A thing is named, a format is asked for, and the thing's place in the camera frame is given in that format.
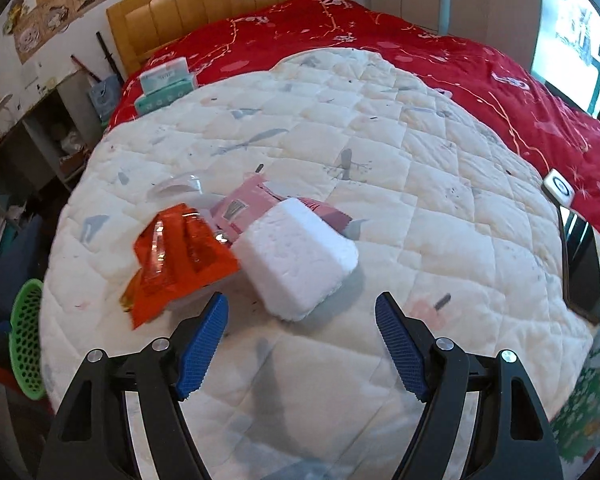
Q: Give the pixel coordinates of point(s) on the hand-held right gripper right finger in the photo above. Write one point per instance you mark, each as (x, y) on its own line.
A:
(400, 345)

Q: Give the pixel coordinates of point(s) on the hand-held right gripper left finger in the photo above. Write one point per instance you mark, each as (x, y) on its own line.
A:
(202, 340)

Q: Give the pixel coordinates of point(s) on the orange foil wrapper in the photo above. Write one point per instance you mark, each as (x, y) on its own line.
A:
(180, 255)

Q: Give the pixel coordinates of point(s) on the white foam block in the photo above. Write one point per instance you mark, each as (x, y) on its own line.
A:
(295, 260)

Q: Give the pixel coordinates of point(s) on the pink snack wrapper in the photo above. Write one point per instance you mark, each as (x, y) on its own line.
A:
(245, 205)

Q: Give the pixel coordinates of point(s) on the clear plastic film piece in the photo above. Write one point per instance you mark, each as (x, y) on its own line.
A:
(177, 184)

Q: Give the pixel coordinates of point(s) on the green plastic basket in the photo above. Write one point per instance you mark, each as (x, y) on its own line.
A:
(25, 340)

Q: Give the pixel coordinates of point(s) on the white quilted mat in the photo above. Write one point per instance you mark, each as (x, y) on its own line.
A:
(380, 160)

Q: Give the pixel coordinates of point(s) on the black smartphone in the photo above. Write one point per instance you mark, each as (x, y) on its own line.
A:
(582, 270)

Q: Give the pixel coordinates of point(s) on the dark blue chair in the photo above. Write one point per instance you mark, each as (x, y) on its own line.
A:
(25, 245)

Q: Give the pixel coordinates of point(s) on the small white square device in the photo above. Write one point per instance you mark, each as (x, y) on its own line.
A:
(559, 187)

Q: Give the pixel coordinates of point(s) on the teal tissue box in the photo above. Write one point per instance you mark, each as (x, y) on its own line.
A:
(162, 97)

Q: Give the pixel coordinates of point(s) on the blue paper bag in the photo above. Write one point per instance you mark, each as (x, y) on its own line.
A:
(104, 100)

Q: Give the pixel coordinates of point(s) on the white tissue box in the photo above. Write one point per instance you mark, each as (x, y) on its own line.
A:
(164, 76)

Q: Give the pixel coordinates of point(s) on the white desk with shelves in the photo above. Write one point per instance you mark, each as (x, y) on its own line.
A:
(35, 125)

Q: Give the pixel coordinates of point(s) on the red wooden stick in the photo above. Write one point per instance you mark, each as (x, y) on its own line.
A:
(85, 69)

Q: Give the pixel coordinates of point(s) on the dark sheathed sword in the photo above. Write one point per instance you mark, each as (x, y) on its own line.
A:
(109, 55)

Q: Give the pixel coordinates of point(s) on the red patterned blanket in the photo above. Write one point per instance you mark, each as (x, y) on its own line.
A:
(380, 35)

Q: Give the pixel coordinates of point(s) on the wooden bed headboard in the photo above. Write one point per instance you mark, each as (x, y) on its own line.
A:
(205, 5)

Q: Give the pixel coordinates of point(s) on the three-portrait wall poster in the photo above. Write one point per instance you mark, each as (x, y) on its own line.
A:
(55, 20)

